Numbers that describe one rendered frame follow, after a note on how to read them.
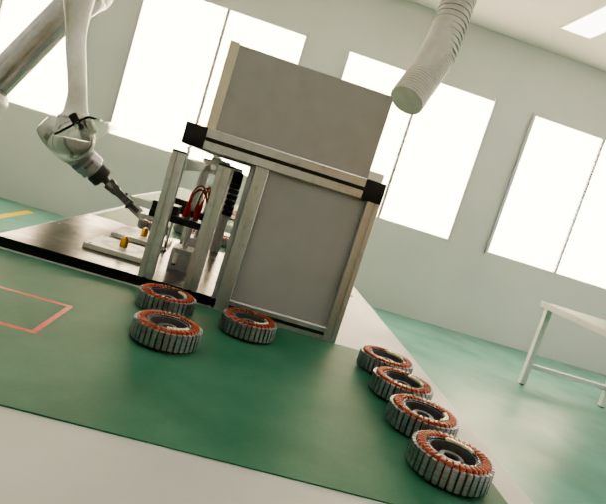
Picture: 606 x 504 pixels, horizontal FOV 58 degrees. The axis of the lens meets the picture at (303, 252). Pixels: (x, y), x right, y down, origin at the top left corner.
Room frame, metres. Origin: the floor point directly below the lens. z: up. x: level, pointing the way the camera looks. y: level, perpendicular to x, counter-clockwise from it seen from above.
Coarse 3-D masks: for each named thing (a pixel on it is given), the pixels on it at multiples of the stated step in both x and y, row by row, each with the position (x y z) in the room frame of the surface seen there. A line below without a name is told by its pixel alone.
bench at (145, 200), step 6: (156, 192) 3.52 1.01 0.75; (180, 192) 4.13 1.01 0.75; (186, 192) 4.32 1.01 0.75; (132, 198) 2.88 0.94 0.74; (138, 198) 2.88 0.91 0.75; (144, 198) 2.93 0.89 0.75; (150, 198) 3.02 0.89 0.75; (156, 198) 3.12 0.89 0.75; (186, 198) 3.76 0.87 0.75; (138, 204) 2.88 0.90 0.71; (144, 204) 2.88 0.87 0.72; (150, 204) 2.89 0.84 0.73; (204, 204) 3.73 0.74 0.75; (228, 222) 3.05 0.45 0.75; (228, 228) 2.93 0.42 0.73
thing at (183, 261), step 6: (174, 246) 1.34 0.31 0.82; (180, 246) 1.37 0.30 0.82; (174, 252) 1.33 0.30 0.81; (180, 252) 1.33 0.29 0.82; (186, 252) 1.33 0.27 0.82; (192, 252) 1.34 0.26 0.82; (180, 258) 1.33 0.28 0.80; (186, 258) 1.33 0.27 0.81; (168, 264) 1.33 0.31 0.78; (180, 264) 1.33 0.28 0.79; (186, 264) 1.33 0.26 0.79; (180, 270) 1.33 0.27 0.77; (186, 270) 1.33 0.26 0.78
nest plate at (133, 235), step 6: (120, 228) 1.60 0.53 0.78; (126, 228) 1.63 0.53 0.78; (114, 234) 1.51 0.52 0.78; (120, 234) 1.51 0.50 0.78; (126, 234) 1.53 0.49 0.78; (132, 234) 1.56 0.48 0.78; (138, 234) 1.60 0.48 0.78; (132, 240) 1.52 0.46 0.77; (138, 240) 1.52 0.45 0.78; (144, 240) 1.53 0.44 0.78; (168, 240) 1.65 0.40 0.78; (162, 246) 1.53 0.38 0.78; (168, 246) 1.61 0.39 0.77
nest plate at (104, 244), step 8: (88, 240) 1.30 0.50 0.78; (96, 240) 1.33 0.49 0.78; (104, 240) 1.36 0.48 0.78; (112, 240) 1.39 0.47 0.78; (120, 240) 1.42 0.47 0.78; (96, 248) 1.27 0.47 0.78; (104, 248) 1.27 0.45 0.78; (112, 248) 1.30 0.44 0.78; (120, 248) 1.32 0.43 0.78; (128, 248) 1.35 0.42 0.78; (136, 248) 1.38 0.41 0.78; (144, 248) 1.42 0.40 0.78; (120, 256) 1.28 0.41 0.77; (128, 256) 1.28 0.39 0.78; (136, 256) 1.29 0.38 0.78
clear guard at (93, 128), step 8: (80, 120) 1.15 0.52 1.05; (88, 120) 1.17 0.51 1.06; (96, 120) 1.15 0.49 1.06; (64, 128) 1.14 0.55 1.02; (72, 128) 1.16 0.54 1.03; (80, 128) 1.20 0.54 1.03; (88, 128) 1.23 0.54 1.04; (96, 128) 1.27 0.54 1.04; (104, 128) 1.31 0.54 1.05; (112, 128) 1.36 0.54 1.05; (120, 128) 1.30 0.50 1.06; (128, 128) 1.16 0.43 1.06; (64, 136) 1.19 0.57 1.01; (72, 136) 1.23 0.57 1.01; (80, 136) 1.27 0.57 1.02; (88, 136) 1.31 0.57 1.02; (96, 136) 1.35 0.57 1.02; (152, 136) 1.16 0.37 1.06; (176, 144) 1.17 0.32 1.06; (200, 152) 1.17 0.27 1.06
